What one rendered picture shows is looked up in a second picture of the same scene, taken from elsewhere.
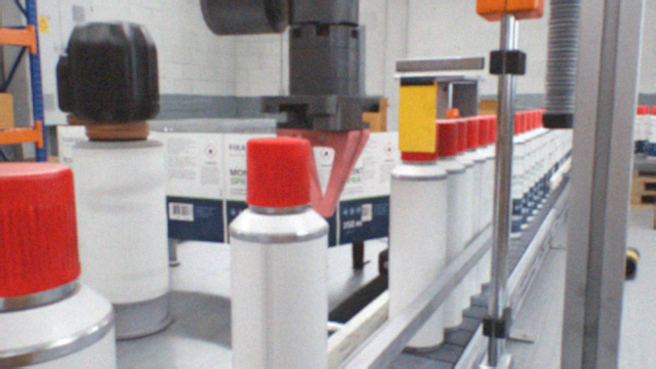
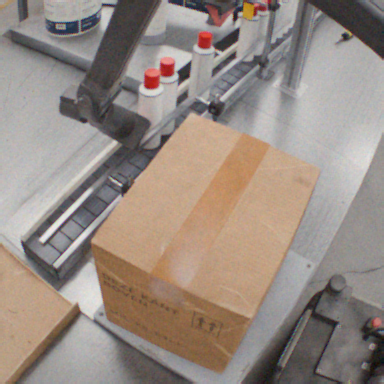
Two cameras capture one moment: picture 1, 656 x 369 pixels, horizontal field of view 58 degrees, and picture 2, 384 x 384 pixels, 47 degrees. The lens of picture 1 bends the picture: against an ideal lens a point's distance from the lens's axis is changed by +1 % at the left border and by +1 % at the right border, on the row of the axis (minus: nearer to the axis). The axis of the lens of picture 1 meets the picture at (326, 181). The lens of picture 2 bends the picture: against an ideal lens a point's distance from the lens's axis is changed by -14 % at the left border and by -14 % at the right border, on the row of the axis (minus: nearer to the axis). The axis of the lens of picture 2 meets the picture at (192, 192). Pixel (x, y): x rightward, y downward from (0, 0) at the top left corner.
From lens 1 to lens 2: 0.88 m
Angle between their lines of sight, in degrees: 43
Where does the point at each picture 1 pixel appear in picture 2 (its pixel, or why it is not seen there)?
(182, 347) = (170, 49)
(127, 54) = not seen: outside the picture
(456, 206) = (263, 24)
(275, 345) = (200, 71)
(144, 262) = (160, 25)
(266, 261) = (200, 57)
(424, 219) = (249, 30)
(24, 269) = (170, 73)
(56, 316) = (173, 78)
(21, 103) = not seen: outside the picture
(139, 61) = not seen: outside the picture
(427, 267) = (249, 42)
